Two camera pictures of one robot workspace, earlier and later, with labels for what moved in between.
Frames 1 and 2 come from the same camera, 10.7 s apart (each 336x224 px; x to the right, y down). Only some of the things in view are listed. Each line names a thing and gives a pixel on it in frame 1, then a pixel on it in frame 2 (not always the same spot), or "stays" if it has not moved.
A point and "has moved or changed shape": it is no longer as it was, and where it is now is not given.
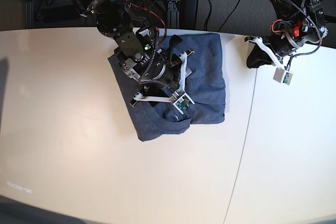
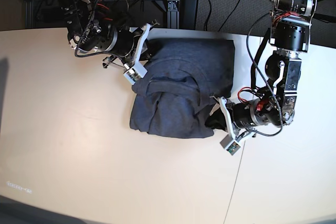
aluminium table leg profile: [173, 14] stays
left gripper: [163, 71] → [122, 47]
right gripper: [281, 45] → [244, 116]
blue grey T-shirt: [205, 87] has moved or changed shape
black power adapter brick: [188, 11] stays
